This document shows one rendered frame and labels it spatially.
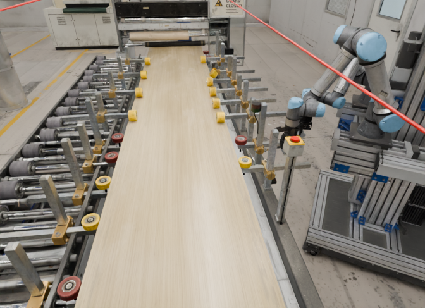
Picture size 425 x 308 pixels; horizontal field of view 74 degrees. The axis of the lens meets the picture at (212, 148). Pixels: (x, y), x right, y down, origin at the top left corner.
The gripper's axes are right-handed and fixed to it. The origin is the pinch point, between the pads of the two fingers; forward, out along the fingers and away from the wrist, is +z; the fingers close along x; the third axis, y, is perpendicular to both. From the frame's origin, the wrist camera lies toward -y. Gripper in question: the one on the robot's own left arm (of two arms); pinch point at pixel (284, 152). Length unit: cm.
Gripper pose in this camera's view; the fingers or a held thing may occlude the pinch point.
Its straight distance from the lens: 177.4
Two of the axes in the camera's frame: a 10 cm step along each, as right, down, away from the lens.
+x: 9.0, -2.4, 3.7
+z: 0.0, 8.3, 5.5
